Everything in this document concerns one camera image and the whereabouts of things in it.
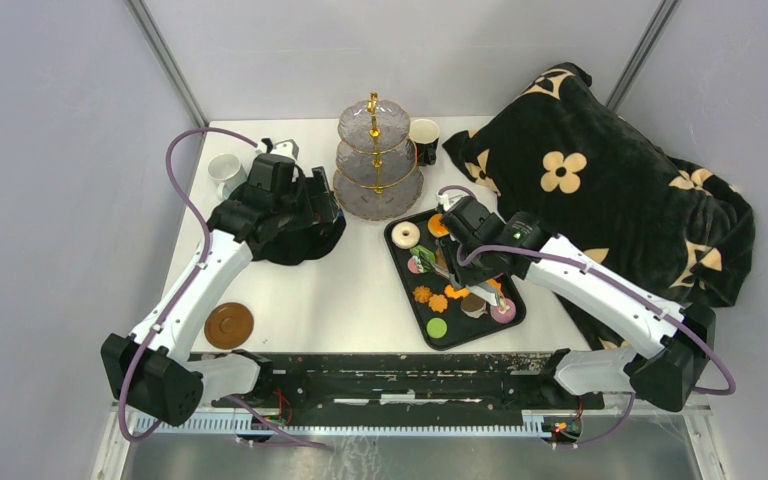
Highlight orange frosted donut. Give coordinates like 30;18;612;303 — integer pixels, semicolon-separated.
427;213;449;238

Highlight white frosted donut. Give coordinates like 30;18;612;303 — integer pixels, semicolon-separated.
390;221;421;250

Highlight orange leaf cookie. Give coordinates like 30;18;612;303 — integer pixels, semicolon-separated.
427;294;448;313

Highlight orange fish cookie left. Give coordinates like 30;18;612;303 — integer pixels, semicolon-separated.
443;284;471;300

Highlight green cake slice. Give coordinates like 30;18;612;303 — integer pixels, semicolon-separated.
409;244;436;274

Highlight brown round saucer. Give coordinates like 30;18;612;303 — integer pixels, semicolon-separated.
204;302;254;350

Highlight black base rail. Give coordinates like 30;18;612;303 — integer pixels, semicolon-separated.
241;353;605;428

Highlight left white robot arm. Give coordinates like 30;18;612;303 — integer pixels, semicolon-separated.
101;140;346;426

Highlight black cloth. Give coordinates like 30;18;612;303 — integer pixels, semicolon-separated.
252;166;346;266

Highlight metal serving tongs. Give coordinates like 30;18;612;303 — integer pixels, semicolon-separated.
408;255;505;312

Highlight green round cookie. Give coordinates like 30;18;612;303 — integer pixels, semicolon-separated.
425;317;448;339

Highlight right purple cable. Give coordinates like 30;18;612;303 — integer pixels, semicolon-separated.
436;184;738;448

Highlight orange fish cookie right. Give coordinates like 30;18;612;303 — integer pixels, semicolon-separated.
486;279;502;294

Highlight black mug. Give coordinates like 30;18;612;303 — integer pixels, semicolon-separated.
408;119;440;166

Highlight brown round chocolate cookie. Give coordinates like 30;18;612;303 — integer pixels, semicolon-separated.
460;294;487;319

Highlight black serving tray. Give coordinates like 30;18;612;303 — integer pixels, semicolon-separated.
384;209;526;350

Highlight black floral blanket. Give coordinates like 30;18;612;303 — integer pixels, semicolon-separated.
442;62;756;352

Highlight orange fish cookie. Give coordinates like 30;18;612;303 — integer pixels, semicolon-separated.
486;279;502;294
443;284;471;300

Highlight orange flower cookie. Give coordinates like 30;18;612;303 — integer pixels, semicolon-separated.
413;286;434;304

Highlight three-tier glass cake stand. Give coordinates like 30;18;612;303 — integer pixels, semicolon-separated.
333;92;424;221

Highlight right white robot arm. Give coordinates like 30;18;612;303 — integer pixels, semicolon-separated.
436;185;736;412

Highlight white and blue mug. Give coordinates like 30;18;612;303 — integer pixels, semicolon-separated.
207;154;248;200

